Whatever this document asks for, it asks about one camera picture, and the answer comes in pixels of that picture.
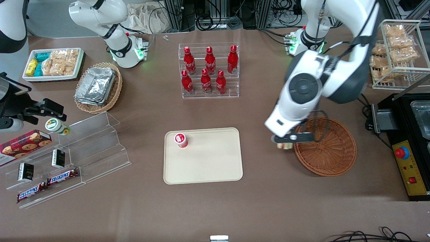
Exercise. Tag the aluminium frame post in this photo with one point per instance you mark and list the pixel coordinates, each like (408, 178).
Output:
(174, 13)

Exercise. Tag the small black box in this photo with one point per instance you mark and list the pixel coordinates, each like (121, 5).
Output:
(58, 158)
(25, 172)

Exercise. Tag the green lid cup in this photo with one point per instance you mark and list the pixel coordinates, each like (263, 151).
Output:
(53, 125)

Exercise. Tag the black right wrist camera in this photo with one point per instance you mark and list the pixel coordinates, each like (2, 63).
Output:
(50, 109)

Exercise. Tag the Snickers chocolate bar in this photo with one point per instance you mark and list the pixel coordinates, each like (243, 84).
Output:
(32, 192)
(63, 176)

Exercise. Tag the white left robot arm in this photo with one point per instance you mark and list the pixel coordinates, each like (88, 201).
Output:
(295, 111)

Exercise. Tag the light oval wicker basket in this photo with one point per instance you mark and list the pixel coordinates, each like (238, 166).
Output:
(116, 90)

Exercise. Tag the teal snack packet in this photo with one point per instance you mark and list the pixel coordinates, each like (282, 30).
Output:
(43, 56)
(38, 70)

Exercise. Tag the aluminium foil tray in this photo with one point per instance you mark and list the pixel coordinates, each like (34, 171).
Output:
(89, 102)
(95, 84)

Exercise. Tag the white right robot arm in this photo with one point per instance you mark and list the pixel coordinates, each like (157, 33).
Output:
(117, 40)

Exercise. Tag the yellow snack packet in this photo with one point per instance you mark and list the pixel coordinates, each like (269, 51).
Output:
(31, 67)

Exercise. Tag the grey metal box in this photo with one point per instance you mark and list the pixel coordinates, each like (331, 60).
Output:
(386, 119)

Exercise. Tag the rice cracker bag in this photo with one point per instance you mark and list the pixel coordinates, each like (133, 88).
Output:
(57, 55)
(72, 60)
(47, 67)
(58, 69)

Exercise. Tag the triangular sandwich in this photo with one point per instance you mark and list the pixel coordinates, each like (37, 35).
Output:
(285, 146)

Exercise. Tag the beige plastic tray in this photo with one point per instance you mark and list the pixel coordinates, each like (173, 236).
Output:
(205, 164)

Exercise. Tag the right gripper bar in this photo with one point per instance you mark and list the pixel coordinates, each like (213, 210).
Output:
(14, 102)

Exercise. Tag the left gripper bar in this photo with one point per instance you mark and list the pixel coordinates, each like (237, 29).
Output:
(304, 124)

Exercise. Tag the red lid cup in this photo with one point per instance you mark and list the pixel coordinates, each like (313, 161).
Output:
(180, 139)

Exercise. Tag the clear acrylic stepped shelf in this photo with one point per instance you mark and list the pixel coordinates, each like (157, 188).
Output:
(100, 148)
(43, 158)

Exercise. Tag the red cookie box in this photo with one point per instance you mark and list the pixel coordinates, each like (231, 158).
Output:
(23, 144)

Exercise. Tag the yellow emergency stop box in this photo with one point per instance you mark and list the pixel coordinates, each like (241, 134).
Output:
(411, 171)

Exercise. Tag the red cola bottle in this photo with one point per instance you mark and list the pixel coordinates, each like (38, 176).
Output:
(189, 62)
(220, 84)
(232, 60)
(210, 62)
(187, 84)
(206, 82)

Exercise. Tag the beige cloth bag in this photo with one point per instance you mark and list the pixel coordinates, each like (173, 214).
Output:
(147, 20)

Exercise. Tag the white snack tray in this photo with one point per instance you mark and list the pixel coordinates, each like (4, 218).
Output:
(53, 78)

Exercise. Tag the silver metal bracket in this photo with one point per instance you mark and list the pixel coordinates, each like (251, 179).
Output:
(219, 239)

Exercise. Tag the metal pan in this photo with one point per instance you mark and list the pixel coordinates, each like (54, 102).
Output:
(421, 117)

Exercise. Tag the clear acrylic bottle rack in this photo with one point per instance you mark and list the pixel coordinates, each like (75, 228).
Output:
(235, 85)

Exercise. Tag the brown wicker basket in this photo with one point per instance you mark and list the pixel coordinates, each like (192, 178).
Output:
(332, 158)

